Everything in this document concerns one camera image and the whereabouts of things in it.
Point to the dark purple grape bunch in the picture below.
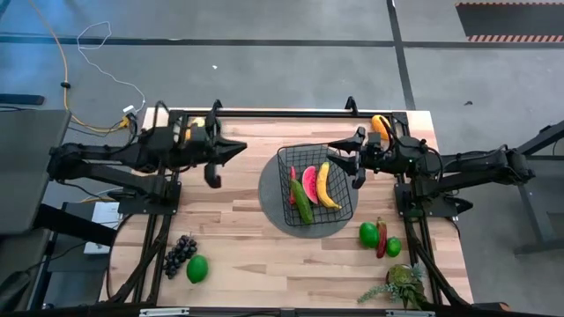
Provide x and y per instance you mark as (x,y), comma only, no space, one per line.
(178,255)

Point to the red and green chili pepper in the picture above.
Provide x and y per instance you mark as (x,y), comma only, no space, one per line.
(381,240)

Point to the white power adapter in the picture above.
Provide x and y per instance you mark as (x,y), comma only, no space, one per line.
(129,108)

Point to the dark grey side desk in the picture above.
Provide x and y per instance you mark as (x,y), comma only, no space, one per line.
(31,171)

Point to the yellow banana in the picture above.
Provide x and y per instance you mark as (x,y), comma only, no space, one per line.
(323,185)

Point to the potted succulent plant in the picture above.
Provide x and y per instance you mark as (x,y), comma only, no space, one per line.
(403,277)

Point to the silver frame bracket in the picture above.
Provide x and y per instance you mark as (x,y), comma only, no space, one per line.
(410,313)
(163,312)

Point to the white box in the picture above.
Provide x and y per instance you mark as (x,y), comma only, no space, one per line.
(103,222)

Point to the yellow lemon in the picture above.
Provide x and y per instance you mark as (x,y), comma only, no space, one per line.
(196,125)

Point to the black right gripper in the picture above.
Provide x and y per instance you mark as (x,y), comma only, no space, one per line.
(376,156)

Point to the small green lime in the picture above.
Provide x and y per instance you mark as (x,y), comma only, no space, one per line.
(393,247)

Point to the black side stand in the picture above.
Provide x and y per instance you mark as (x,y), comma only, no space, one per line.
(533,211)

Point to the black floor beam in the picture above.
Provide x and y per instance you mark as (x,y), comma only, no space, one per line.
(75,224)

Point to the orange fruit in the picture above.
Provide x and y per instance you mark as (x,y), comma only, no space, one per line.
(378,125)

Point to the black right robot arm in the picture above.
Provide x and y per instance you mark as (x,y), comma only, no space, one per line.
(476,169)

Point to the watermelon slice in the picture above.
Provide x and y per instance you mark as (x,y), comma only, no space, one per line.
(309,182)

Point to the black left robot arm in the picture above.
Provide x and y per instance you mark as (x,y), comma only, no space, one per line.
(88,160)

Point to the green cucumber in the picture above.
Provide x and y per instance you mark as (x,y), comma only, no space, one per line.
(302,202)

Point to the hazard striped black floor mat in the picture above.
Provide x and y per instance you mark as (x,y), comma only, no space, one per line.
(506,19)

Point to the black floor bar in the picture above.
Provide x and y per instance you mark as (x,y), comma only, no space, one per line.
(22,99)

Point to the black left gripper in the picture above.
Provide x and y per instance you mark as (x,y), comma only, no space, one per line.
(205,147)

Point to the round grey mat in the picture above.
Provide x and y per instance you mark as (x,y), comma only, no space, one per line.
(269,198)

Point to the black frame foot bracket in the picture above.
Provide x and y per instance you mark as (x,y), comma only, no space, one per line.
(351,105)
(216,105)

